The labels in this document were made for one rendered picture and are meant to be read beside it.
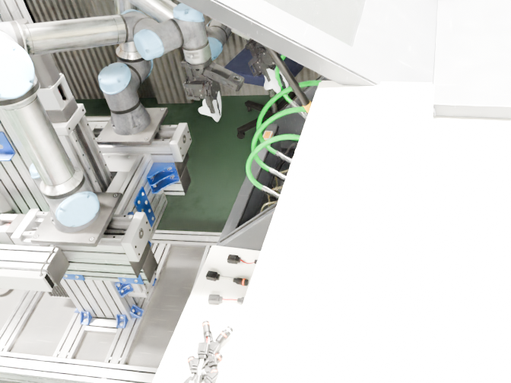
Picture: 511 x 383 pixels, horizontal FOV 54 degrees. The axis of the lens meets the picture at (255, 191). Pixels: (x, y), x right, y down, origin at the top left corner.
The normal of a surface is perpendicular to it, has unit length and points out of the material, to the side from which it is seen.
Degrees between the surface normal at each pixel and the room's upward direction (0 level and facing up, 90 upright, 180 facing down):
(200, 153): 0
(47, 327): 0
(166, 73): 90
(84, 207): 98
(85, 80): 90
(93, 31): 70
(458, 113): 90
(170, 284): 0
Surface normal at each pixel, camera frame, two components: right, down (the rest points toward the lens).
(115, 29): 0.57, 0.17
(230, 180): -0.14, -0.73
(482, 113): -0.27, 0.68
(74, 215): 0.59, 0.58
